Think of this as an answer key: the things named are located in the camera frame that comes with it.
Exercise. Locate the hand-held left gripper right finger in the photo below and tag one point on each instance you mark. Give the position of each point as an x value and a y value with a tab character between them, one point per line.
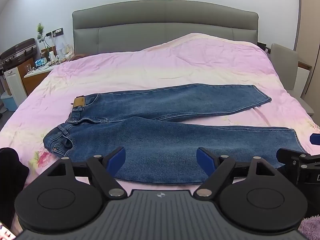
203	160

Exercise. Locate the dark cloth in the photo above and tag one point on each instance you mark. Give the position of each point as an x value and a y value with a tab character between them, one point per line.
11	175

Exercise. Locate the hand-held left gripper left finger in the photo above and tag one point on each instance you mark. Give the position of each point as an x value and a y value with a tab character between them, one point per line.
117	158

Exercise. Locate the grey padded headboard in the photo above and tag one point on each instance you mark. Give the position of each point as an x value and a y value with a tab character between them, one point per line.
162	27

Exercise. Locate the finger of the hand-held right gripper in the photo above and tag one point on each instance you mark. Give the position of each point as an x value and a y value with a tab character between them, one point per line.
315	139
287	156

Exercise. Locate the blue denim pants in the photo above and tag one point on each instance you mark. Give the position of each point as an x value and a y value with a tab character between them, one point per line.
162	130

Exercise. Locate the small green plant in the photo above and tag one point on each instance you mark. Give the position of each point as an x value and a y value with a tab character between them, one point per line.
40	30

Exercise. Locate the wooden wardrobe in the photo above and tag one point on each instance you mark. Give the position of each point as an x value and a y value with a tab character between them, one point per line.
310	30

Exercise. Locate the black wall power socket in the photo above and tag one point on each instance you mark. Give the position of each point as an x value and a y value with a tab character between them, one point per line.
55	32

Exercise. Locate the purple fuzzy cloth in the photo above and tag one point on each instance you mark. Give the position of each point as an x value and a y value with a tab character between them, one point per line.
311	228

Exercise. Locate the light blue bin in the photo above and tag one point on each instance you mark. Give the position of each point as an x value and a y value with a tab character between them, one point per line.
8	101

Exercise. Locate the dark brown suitcase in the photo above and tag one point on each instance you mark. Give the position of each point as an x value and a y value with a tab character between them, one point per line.
17	51

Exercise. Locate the grey padded chair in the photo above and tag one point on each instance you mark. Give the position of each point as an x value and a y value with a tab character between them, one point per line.
287	67

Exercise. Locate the wooden nightstand with white top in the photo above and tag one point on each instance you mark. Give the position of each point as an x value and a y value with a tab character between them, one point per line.
35	78

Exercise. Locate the blue tissue box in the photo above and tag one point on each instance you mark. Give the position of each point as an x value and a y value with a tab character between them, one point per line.
40	62

